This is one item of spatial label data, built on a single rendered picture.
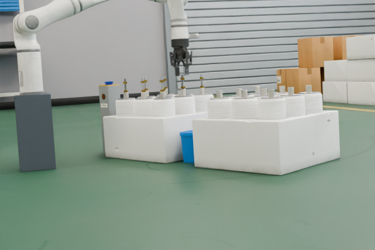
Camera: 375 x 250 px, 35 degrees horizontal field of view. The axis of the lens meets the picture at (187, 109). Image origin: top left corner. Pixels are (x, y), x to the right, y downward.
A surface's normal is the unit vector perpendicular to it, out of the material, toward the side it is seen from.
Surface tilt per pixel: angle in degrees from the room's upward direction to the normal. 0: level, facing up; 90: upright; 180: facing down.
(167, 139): 90
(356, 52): 90
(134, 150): 90
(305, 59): 90
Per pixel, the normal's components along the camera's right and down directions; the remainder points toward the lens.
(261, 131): -0.69, 0.09
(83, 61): 0.28, 0.05
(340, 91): -0.96, 0.07
